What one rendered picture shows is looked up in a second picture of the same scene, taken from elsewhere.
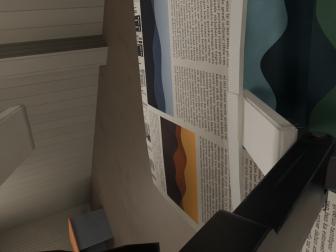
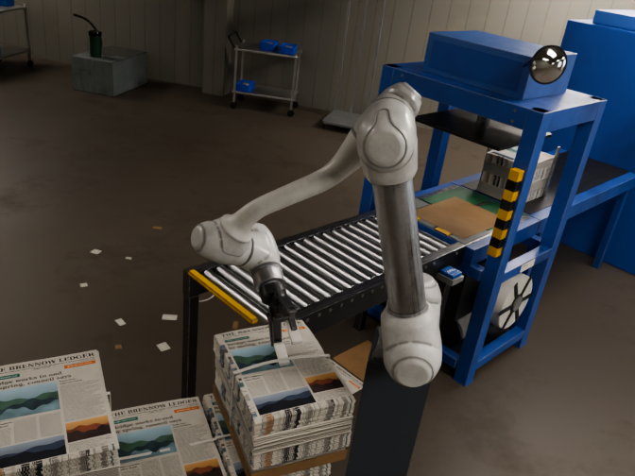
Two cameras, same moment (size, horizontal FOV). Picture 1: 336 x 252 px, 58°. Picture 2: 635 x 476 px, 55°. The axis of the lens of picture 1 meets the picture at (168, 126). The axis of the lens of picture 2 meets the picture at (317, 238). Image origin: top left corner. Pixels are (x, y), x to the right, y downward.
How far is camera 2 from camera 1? 1.76 m
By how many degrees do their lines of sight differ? 110
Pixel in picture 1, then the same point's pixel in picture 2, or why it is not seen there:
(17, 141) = (295, 336)
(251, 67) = (275, 366)
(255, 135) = (281, 350)
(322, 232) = (295, 349)
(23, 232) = not seen: outside the picture
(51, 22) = not seen: outside the picture
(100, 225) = not seen: outside the picture
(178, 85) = (295, 386)
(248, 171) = (298, 363)
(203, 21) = (271, 379)
